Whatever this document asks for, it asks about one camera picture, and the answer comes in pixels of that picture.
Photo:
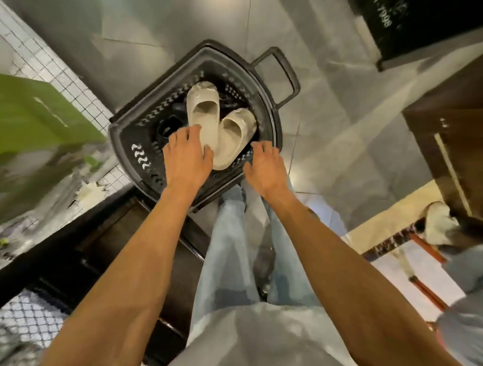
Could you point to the person's left hand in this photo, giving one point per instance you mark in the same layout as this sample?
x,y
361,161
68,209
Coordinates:
x,y
186,166

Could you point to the person's right hand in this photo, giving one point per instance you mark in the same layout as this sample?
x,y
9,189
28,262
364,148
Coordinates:
x,y
269,173

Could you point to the beige logo rubber slipper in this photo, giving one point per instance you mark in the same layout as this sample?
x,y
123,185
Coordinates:
x,y
236,135

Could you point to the black basket with wavy slots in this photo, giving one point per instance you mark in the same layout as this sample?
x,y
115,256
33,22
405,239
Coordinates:
x,y
128,139

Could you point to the person's left forearm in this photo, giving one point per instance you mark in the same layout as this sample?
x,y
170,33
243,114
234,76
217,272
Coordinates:
x,y
124,286

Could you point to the person's right forearm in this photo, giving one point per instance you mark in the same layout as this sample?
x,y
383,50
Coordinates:
x,y
358,294

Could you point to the dark brown display cabinet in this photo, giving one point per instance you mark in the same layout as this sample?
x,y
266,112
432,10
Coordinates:
x,y
124,233

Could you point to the person's light blue jeans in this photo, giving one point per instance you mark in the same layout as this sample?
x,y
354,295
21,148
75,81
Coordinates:
x,y
226,256

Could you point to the person's light grey shirt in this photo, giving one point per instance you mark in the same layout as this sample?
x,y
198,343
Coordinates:
x,y
256,339

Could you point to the brown wooden stand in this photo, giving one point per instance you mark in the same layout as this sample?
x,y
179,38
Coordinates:
x,y
453,132

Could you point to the black cartoon poster board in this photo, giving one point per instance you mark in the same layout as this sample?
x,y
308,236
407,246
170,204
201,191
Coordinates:
x,y
415,26

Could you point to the orange frame grey stool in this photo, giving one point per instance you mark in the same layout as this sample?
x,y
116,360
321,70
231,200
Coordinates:
x,y
464,332

